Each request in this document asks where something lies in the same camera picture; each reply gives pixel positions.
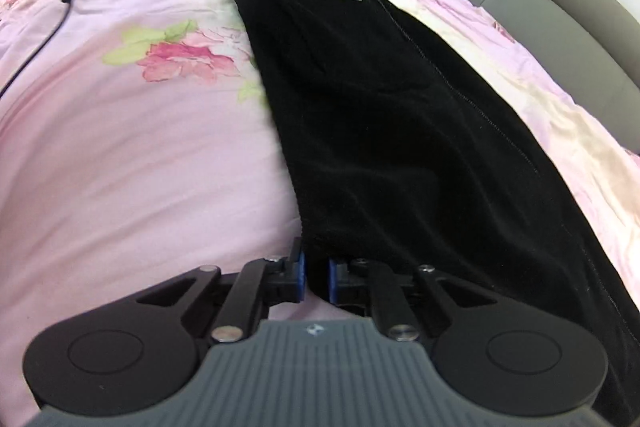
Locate black pants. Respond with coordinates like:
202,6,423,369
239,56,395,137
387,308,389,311
232,0,640,427

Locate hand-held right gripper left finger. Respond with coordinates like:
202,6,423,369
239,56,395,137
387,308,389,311
132,238,307,344

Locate pink floral blanket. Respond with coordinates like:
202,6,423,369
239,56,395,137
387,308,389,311
0,0,640,427

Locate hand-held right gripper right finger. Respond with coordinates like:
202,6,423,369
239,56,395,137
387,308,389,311
327,257,502,343

